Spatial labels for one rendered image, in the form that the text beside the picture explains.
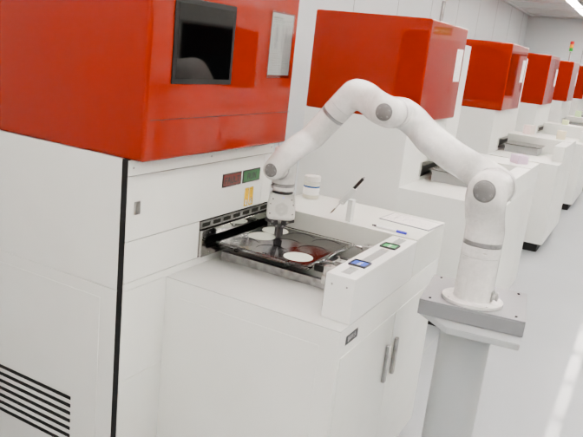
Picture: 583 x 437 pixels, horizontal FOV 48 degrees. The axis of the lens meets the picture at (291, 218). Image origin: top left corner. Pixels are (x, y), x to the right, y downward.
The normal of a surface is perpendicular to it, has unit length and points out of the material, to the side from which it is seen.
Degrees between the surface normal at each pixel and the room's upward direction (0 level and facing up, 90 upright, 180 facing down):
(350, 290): 90
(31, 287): 90
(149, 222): 90
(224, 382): 90
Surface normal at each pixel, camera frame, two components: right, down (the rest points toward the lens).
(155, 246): 0.87, 0.22
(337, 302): -0.48, 0.17
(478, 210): -0.56, 0.66
